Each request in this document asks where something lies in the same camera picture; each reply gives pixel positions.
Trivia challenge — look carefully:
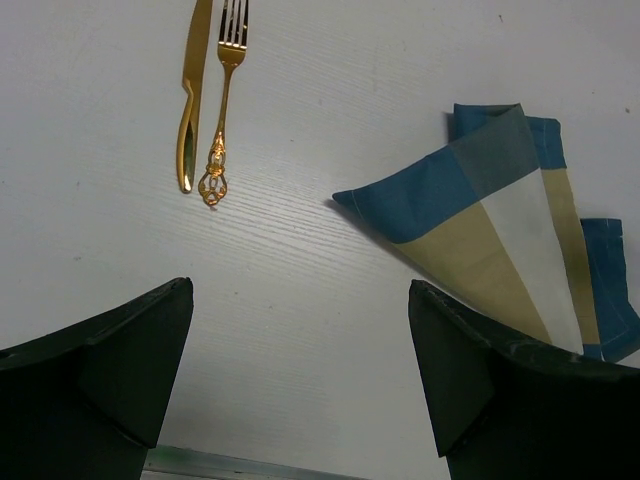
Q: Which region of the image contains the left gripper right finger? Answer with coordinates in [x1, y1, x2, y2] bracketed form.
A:
[408, 280, 639, 479]

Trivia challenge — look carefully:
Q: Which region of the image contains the gold knife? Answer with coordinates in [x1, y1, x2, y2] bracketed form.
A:
[176, 0, 214, 194]

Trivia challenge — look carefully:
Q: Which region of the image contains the blue beige cloth placemat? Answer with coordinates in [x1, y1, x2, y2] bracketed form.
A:
[333, 104, 639, 362]

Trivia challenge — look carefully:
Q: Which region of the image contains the gold fork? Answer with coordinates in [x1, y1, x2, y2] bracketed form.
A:
[198, 0, 250, 207]

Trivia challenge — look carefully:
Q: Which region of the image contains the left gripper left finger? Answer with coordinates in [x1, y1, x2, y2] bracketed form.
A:
[1, 278, 194, 479]

